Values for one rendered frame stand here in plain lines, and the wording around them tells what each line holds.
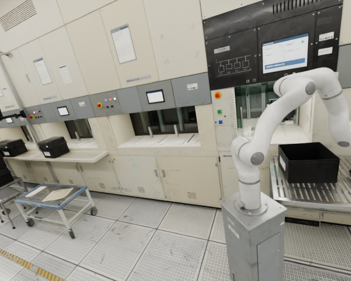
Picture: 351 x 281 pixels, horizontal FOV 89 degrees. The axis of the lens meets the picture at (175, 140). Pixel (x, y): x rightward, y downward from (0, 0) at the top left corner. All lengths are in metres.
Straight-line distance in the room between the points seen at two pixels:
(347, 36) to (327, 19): 0.17
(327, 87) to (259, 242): 0.89
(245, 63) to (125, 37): 1.16
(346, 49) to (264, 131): 0.90
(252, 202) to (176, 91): 1.17
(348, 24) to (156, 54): 1.39
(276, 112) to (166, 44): 1.18
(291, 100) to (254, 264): 0.95
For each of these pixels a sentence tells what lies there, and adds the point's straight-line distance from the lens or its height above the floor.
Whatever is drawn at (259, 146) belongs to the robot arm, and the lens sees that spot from 0.98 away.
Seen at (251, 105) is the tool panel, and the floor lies 1.04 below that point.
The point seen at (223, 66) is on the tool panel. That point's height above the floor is 1.58.
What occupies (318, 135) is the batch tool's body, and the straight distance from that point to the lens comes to 1.77.
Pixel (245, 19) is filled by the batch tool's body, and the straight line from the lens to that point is 1.68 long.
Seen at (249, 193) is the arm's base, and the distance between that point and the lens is 1.14.
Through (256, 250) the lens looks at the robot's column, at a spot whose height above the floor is 0.57.
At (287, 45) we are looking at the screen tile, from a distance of 1.66.
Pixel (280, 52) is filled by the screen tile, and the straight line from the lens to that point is 1.66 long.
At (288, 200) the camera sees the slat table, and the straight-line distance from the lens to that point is 1.32.
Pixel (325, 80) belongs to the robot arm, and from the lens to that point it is 1.17.
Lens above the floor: 1.58
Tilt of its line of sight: 19 degrees down
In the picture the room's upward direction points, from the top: 11 degrees counter-clockwise
